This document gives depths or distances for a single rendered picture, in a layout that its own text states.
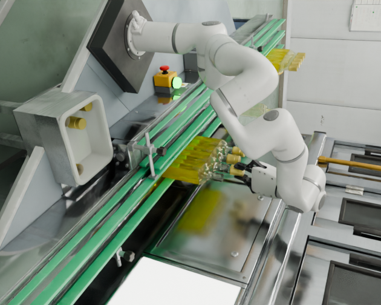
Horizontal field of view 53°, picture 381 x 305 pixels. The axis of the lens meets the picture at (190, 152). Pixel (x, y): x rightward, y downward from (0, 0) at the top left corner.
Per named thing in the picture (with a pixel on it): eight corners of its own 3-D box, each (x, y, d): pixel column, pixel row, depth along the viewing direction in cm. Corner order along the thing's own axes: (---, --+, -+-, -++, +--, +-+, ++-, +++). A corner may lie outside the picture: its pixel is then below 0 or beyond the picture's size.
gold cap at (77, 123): (65, 119, 107) (77, 121, 105) (73, 114, 110) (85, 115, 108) (68, 130, 109) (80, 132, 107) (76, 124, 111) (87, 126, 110)
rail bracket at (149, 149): (132, 176, 123) (166, 183, 118) (123, 131, 114) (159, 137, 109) (137, 171, 125) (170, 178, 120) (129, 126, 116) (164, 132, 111)
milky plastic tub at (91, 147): (56, 183, 110) (80, 189, 107) (34, 114, 98) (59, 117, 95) (93, 153, 123) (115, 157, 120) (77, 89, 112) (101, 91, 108)
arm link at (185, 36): (184, 16, 120) (232, 18, 114) (187, 57, 127) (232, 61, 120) (170, 23, 112) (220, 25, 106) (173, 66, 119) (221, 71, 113)
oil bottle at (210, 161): (159, 166, 140) (213, 177, 131) (157, 154, 137) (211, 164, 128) (166, 159, 144) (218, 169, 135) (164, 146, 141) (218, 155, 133)
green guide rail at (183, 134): (139, 166, 126) (160, 170, 122) (138, 163, 125) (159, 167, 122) (273, 31, 258) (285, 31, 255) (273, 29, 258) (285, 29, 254)
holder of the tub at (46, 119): (60, 196, 113) (80, 202, 110) (33, 114, 99) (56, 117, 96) (95, 166, 126) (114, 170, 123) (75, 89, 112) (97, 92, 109)
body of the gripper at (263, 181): (289, 194, 124) (259, 183, 130) (291, 168, 118) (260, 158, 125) (277, 206, 119) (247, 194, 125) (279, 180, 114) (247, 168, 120)
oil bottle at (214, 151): (166, 158, 144) (219, 167, 135) (164, 145, 141) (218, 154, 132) (173, 150, 148) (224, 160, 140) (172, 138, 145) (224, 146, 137)
